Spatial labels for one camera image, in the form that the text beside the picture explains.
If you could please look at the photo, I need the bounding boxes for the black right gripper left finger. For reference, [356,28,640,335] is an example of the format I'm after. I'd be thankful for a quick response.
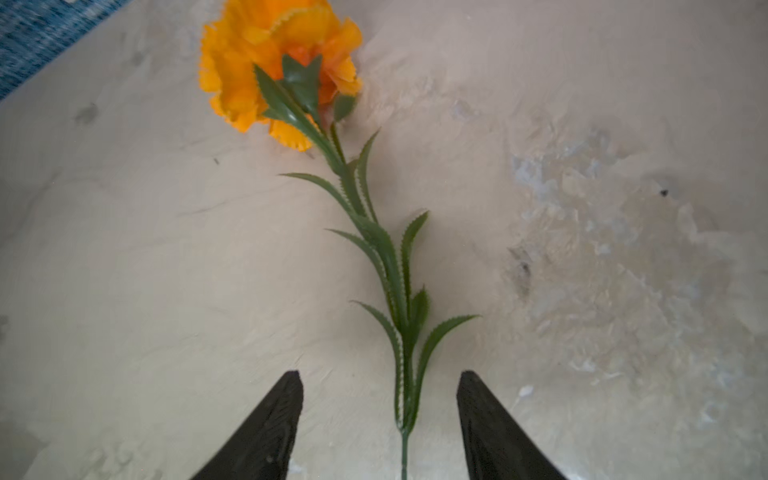
[192,370,304,480]

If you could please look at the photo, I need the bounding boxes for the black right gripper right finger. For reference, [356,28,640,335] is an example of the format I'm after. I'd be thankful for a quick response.
[456,370,565,480]

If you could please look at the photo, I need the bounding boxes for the orange carnation stem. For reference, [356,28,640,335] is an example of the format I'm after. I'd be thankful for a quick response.
[198,0,480,480]

